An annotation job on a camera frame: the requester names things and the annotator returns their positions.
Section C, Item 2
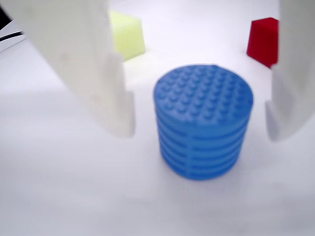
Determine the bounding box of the blue round studded block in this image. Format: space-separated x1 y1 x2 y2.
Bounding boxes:
153 64 254 182

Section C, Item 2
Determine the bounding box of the thin black cable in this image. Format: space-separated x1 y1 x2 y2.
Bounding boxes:
0 30 25 42

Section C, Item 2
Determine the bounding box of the red block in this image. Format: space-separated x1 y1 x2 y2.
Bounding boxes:
246 17 280 69

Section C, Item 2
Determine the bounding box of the yellow-green foam cube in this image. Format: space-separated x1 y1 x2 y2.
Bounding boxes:
109 10 146 61

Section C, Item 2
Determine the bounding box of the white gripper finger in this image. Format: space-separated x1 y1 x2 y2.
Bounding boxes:
2 0 136 138
265 0 315 141

